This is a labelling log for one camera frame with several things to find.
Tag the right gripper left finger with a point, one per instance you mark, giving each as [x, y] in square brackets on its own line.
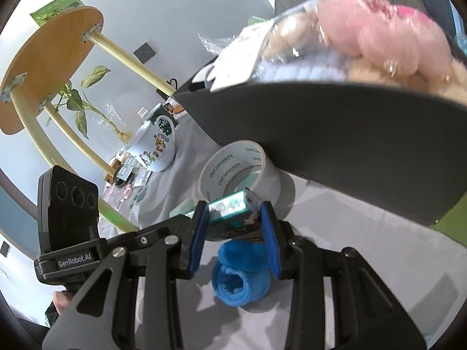
[104, 276]

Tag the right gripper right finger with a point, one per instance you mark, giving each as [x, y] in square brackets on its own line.
[367, 315]

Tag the dark green small box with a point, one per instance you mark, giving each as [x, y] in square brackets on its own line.
[234, 216]

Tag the person left hand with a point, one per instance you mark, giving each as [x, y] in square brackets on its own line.
[61, 300]

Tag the white printed mug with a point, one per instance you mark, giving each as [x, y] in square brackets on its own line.
[153, 145]

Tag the green tray box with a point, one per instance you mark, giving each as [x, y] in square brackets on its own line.
[453, 224]

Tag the green leafy plant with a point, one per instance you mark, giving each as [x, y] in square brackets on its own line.
[75, 99]

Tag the black storage box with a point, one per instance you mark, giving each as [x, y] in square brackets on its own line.
[400, 150]

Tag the clear tape roll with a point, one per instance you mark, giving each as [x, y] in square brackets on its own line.
[239, 165]

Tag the wooden round stool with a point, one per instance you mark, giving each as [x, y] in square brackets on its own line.
[44, 64]

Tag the green picture card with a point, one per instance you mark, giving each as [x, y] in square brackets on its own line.
[52, 9]

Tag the cream fluffy item in bag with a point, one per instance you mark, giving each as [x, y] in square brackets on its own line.
[294, 35]

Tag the pink fluffy scrunchies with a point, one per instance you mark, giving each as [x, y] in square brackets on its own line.
[400, 40]

